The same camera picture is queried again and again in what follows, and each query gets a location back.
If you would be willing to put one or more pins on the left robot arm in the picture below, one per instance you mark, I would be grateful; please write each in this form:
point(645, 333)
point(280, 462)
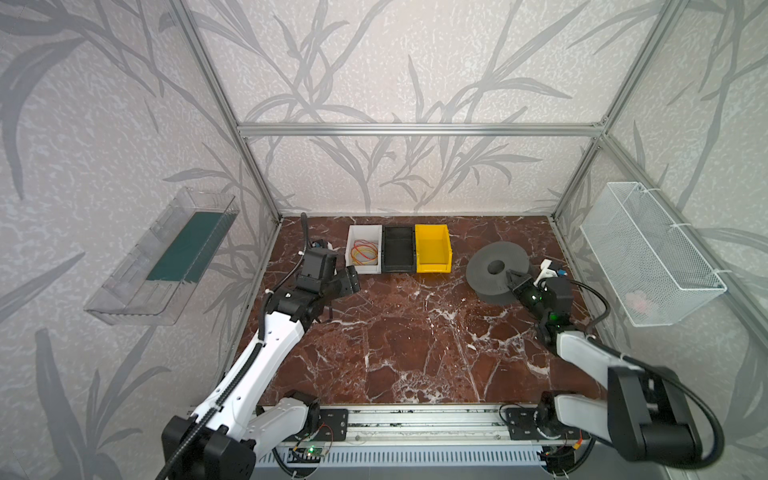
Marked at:
point(224, 437)

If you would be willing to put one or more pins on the white wire basket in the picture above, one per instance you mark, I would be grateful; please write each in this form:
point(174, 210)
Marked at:
point(657, 273)

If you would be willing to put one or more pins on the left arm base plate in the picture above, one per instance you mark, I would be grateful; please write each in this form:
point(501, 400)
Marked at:
point(327, 425)

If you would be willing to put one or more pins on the black plastic bin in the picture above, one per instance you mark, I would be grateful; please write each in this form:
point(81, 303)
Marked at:
point(398, 249)

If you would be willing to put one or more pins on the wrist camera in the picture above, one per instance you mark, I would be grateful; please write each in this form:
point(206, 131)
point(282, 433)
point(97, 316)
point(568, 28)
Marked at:
point(320, 247)
point(550, 269)

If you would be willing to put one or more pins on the yellow plastic bin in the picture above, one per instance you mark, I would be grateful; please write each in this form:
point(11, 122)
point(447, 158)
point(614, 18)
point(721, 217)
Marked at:
point(433, 248)

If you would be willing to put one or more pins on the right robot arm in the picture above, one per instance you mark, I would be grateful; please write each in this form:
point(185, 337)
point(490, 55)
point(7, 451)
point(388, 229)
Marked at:
point(649, 415)

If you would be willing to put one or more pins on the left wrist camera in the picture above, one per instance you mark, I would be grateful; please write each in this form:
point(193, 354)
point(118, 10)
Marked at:
point(320, 247)

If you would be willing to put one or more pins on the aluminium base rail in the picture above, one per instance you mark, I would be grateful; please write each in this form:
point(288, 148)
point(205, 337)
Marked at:
point(432, 425)

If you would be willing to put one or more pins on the grey perforated spool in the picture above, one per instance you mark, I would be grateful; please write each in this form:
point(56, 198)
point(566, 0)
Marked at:
point(486, 271)

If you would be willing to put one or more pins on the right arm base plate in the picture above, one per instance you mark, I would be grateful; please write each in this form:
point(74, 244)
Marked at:
point(535, 424)

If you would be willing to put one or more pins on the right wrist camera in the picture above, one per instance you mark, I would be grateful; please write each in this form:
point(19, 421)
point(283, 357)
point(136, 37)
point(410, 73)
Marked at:
point(550, 269)

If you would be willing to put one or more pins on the white plastic bin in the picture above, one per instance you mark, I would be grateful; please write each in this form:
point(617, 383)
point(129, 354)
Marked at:
point(363, 249)

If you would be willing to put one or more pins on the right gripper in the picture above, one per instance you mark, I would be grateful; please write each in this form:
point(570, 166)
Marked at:
point(519, 284)

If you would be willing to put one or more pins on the clear wall tray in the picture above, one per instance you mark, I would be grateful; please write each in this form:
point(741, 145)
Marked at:
point(152, 285)

